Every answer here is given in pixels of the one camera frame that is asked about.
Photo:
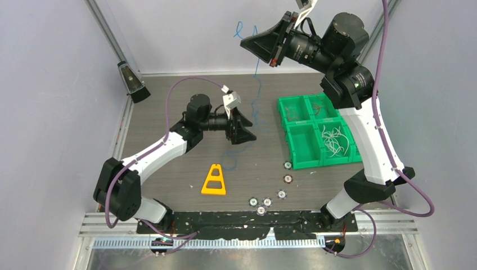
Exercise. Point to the blue poker chip bottom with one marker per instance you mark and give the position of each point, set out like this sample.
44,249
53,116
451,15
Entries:
261,210

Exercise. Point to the blue poker chip middle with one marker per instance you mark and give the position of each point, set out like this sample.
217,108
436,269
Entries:
267,202

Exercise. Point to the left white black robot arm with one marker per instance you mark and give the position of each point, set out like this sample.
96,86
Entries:
118,188

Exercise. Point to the brown poker chip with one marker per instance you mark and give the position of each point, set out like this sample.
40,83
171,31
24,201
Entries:
288,179

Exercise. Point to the aluminium front rail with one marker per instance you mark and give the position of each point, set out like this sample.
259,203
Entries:
124,234

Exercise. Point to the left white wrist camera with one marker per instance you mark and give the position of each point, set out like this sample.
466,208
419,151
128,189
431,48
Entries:
231,100

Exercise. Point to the yellow triangular plastic piece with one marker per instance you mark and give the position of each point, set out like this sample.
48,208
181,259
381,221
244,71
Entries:
215,175

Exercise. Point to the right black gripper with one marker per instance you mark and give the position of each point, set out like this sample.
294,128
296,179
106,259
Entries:
272,50

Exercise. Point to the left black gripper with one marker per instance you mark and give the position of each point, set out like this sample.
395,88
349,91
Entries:
239,134

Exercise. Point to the black corner-mounted lamp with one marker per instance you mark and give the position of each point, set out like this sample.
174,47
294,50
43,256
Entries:
136,88

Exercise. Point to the green six-compartment bin tray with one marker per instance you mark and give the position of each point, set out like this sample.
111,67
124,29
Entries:
315,132

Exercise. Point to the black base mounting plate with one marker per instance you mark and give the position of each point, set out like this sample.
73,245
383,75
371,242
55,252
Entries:
247,225

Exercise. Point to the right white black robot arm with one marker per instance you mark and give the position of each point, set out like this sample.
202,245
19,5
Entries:
348,85

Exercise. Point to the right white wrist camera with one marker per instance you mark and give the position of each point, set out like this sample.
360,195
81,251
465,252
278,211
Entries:
305,7

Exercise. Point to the blue poker chip right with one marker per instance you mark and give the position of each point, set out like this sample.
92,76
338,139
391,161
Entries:
281,194

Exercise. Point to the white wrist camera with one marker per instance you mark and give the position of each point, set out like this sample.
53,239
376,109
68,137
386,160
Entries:
305,7
231,100

